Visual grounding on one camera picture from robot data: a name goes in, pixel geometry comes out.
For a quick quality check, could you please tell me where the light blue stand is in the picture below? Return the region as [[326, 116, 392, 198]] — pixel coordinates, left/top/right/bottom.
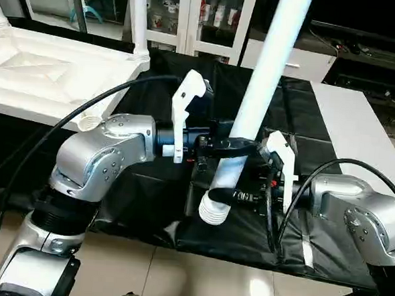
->
[[74, 0, 106, 23]]

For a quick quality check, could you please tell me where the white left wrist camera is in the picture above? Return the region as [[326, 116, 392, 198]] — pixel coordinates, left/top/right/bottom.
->
[[167, 70, 216, 166]]

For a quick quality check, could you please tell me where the white drawer unit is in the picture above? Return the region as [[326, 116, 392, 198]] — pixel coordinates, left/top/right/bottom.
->
[[239, 38, 339, 84]]

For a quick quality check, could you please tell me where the white flat board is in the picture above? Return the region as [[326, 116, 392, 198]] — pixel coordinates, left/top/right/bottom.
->
[[303, 81, 395, 201]]

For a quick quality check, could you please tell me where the white glass door cabinet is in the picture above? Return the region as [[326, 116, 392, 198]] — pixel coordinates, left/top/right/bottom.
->
[[123, 0, 258, 62]]

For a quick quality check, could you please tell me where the black mat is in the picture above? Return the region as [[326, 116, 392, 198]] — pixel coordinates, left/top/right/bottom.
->
[[0, 15, 395, 292]]

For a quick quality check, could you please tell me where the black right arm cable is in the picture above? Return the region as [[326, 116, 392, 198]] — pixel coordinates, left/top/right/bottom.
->
[[262, 152, 395, 258]]

